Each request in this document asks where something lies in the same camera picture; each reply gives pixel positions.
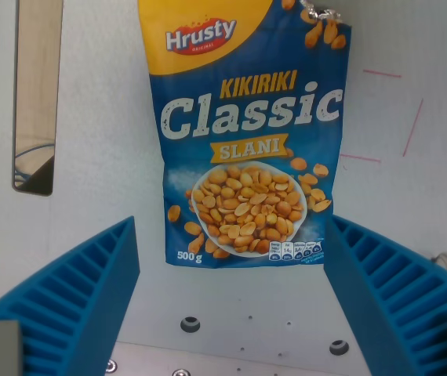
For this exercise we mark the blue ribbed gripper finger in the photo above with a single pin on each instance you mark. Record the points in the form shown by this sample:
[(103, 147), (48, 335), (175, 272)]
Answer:
[(396, 297), (70, 297)]

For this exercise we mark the blue Hrusty peanut bag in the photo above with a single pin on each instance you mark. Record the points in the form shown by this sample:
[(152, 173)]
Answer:
[(247, 156)]

